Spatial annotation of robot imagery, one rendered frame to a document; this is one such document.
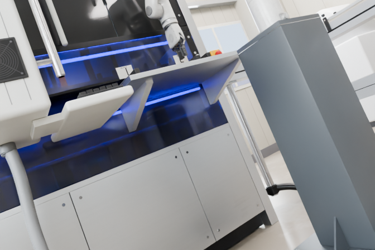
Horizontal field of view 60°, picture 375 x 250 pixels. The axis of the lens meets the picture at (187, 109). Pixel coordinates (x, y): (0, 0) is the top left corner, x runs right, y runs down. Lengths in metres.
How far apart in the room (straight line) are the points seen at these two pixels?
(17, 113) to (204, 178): 1.03
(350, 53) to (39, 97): 3.33
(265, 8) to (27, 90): 0.91
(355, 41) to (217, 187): 2.51
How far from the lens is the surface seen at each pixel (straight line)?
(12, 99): 0.91
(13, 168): 1.19
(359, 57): 3.78
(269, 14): 1.35
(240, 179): 1.79
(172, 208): 1.57
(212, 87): 1.73
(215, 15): 5.04
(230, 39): 4.95
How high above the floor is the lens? 0.58
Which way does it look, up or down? 6 degrees up
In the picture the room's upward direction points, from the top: 22 degrees counter-clockwise
